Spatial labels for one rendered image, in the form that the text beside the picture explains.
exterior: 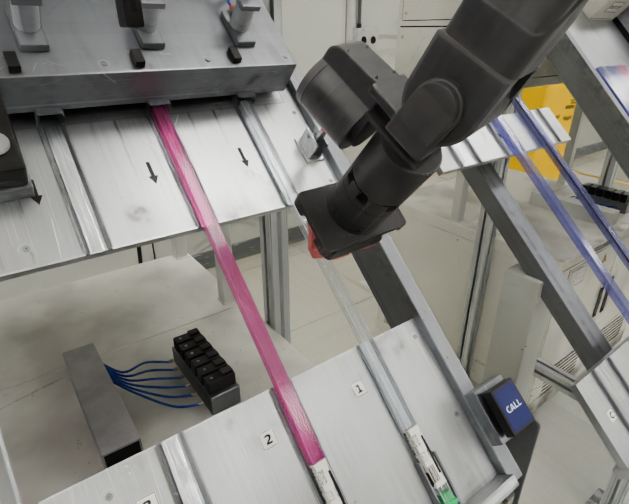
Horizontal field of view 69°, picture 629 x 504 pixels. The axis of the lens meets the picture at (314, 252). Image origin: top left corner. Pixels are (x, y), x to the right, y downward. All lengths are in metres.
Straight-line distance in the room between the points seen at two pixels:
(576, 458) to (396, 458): 1.23
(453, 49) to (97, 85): 0.35
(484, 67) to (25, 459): 0.74
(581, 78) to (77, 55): 1.04
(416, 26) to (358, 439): 1.27
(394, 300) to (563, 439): 1.23
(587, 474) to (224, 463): 1.36
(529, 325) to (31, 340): 0.90
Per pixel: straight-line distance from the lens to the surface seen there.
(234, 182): 0.54
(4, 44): 0.53
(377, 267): 0.58
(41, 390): 0.91
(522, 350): 0.83
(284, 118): 0.63
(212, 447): 0.44
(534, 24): 0.31
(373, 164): 0.37
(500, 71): 0.32
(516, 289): 0.79
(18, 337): 1.07
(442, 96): 0.31
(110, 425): 0.74
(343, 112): 0.38
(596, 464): 1.71
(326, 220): 0.43
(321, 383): 0.48
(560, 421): 1.80
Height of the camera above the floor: 1.16
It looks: 26 degrees down
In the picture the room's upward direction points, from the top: straight up
